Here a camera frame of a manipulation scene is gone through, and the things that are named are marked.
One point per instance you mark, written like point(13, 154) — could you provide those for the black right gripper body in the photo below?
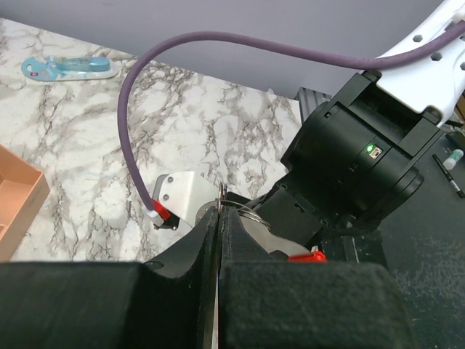
point(352, 163)

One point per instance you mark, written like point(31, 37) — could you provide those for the white glue bottle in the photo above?
point(452, 160)

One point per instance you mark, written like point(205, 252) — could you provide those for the blue packaged correction tape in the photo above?
point(68, 69)

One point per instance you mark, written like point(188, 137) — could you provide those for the black marker pen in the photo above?
point(448, 177)

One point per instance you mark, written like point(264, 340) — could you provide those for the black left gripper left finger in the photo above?
point(166, 302)

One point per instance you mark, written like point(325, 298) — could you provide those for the metal key organizer red handle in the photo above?
point(260, 231)

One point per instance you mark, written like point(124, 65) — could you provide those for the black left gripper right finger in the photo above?
point(269, 303)

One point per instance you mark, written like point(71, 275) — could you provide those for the peach plastic desk organizer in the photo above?
point(24, 190)

